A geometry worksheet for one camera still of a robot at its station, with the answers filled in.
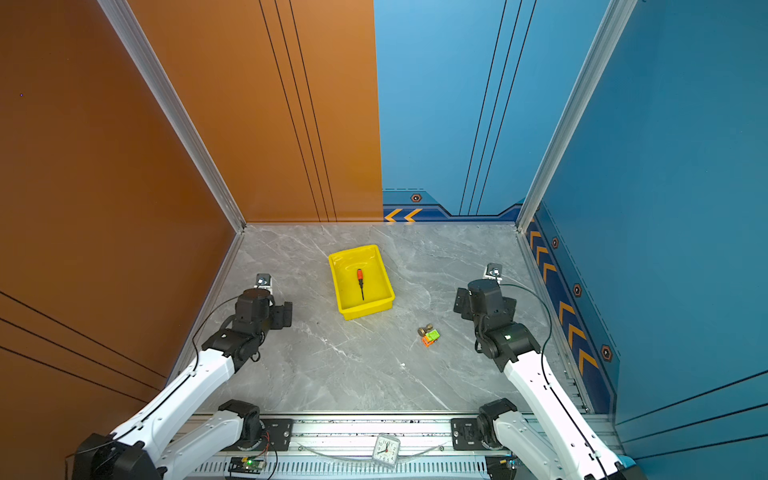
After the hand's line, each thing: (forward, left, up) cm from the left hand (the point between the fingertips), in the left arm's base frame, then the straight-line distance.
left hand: (271, 300), depth 84 cm
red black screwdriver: (+17, -23, -10) cm, 30 cm away
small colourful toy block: (-5, -46, -10) cm, 47 cm away
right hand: (-1, -57, +7) cm, 58 cm away
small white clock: (-34, -34, -10) cm, 49 cm away
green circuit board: (-37, -1, -13) cm, 39 cm away
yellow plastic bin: (+12, -29, -12) cm, 34 cm away
